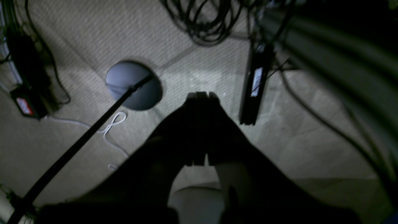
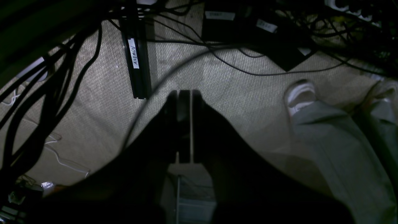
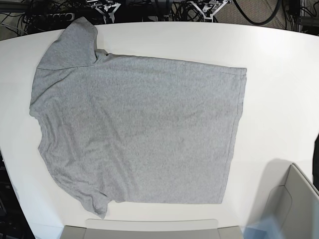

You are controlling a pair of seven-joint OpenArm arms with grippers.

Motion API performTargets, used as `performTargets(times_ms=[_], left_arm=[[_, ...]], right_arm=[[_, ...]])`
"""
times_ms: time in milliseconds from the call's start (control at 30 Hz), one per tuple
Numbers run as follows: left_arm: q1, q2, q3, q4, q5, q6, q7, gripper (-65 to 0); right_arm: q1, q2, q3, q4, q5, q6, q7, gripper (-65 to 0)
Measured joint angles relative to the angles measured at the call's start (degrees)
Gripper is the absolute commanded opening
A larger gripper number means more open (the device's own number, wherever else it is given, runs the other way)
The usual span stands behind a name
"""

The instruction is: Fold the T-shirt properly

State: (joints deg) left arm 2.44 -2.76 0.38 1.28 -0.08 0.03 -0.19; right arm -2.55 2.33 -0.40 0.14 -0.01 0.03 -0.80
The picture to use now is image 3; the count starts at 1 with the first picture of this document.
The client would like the black cable bundle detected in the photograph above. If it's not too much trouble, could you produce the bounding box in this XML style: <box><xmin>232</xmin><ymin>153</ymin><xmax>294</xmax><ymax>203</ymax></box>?
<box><xmin>149</xmin><ymin>0</ymin><xmax>219</xmax><ymax>23</ymax></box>

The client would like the black power strip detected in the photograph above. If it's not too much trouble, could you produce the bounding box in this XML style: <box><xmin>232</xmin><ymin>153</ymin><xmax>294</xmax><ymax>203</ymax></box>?
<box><xmin>32</xmin><ymin>12</ymin><xmax>75</xmax><ymax>23</ymax></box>

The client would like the blue blurred object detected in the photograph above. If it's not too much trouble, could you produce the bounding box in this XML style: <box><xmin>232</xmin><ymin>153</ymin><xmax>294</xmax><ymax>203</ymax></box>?
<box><xmin>243</xmin><ymin>216</ymin><xmax>285</xmax><ymax>239</ymax></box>

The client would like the beige box at right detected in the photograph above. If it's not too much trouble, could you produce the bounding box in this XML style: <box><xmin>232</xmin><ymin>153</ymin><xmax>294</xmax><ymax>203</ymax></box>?
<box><xmin>263</xmin><ymin>164</ymin><xmax>319</xmax><ymax>239</ymax></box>

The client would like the beige box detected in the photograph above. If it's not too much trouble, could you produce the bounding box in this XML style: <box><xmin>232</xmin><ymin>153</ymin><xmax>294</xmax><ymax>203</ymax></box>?
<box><xmin>263</xmin><ymin>164</ymin><xmax>319</xmax><ymax>239</ymax></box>
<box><xmin>61</xmin><ymin>219</ymin><xmax>243</xmax><ymax>239</ymax></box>

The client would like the grey T-shirt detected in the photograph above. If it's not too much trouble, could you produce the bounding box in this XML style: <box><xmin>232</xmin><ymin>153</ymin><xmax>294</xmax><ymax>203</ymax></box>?
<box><xmin>29</xmin><ymin>17</ymin><xmax>247</xmax><ymax>218</ymax></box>

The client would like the thick black looped cable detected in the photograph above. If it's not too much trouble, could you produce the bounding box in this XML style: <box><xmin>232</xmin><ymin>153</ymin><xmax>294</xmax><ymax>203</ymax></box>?
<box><xmin>234</xmin><ymin>0</ymin><xmax>281</xmax><ymax>26</ymax></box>

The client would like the beige box at bottom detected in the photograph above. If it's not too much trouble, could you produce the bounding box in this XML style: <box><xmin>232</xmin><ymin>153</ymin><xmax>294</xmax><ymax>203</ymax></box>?
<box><xmin>61</xmin><ymin>219</ymin><xmax>243</xmax><ymax>239</ymax></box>

